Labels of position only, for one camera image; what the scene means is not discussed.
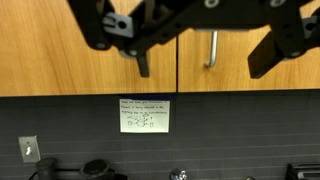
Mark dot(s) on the black dish rack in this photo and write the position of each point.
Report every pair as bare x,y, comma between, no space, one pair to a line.
34,176

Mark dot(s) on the stainless gas stove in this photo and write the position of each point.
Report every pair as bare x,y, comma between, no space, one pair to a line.
303,171

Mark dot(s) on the wall outlet plate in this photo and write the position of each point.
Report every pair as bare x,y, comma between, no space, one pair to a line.
29,149

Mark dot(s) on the wooden cabinet door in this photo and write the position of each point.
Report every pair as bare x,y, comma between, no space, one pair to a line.
231,70

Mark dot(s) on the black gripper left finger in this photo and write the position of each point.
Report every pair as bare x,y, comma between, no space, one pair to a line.
153,22

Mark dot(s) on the black tall cup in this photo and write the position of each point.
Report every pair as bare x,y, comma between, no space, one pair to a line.
46,169

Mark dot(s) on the chrome kitchen faucet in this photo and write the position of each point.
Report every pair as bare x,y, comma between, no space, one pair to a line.
177,174

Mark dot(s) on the white paper note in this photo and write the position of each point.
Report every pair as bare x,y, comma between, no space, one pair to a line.
144,116

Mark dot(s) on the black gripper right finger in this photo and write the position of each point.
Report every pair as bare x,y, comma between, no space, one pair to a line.
290,35

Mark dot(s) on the silver door handle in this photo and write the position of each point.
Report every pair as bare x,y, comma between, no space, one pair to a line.
213,50

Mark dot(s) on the neighbouring upper cabinet door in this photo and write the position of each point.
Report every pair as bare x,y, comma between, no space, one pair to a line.
43,52

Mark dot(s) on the black round mug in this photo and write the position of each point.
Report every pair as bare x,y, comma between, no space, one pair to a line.
97,169

